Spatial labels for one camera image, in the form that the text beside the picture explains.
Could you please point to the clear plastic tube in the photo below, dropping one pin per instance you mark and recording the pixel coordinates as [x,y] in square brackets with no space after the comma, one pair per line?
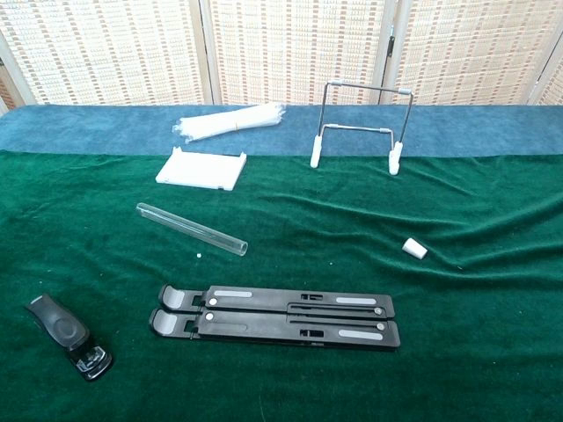
[193,228]

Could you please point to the small white cap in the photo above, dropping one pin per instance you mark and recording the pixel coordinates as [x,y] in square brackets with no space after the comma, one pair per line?
[414,249]

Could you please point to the green velvet cloth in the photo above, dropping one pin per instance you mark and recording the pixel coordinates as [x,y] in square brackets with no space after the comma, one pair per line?
[308,220]

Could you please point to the white plastic tray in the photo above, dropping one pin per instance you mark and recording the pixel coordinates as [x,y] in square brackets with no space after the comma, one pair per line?
[198,171]

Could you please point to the bundle of white zip ties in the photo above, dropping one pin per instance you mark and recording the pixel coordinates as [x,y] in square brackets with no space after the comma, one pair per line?
[220,123]

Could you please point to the black folding laptop stand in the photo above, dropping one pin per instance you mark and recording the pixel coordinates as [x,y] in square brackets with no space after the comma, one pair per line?
[264,334]

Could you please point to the woven bamboo screen panel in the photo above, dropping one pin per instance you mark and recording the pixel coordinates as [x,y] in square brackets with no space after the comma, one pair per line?
[475,44]
[110,48]
[294,44]
[3,90]
[555,90]

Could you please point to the blue table cloth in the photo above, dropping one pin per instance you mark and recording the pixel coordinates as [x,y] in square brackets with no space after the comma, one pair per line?
[88,127]

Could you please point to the black stapler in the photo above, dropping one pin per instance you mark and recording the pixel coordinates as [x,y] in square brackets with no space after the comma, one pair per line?
[61,327]

